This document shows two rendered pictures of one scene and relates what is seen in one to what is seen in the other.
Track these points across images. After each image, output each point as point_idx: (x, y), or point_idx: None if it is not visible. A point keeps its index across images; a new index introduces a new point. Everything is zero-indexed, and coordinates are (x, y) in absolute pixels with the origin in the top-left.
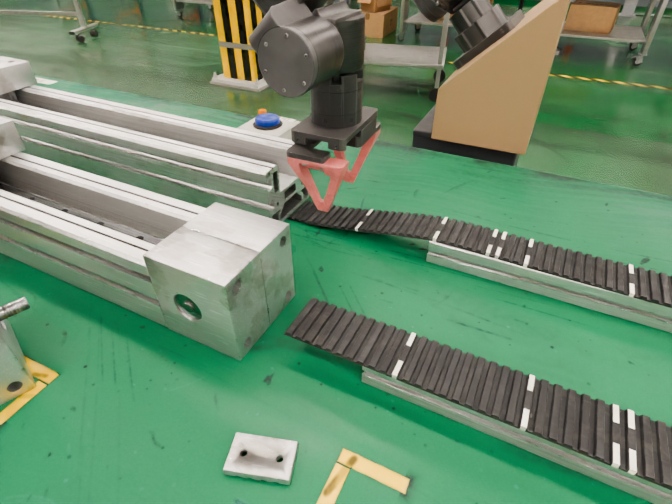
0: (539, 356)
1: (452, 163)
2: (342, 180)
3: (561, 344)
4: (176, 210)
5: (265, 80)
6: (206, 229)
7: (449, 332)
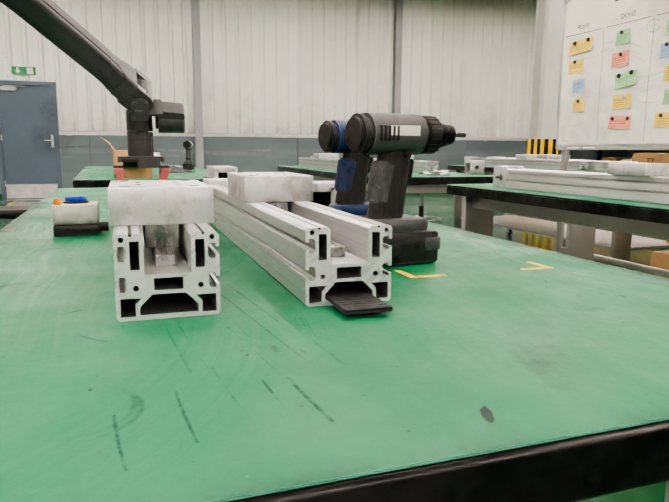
0: None
1: (30, 219)
2: None
3: None
4: (218, 185)
5: (184, 127)
6: (225, 179)
7: None
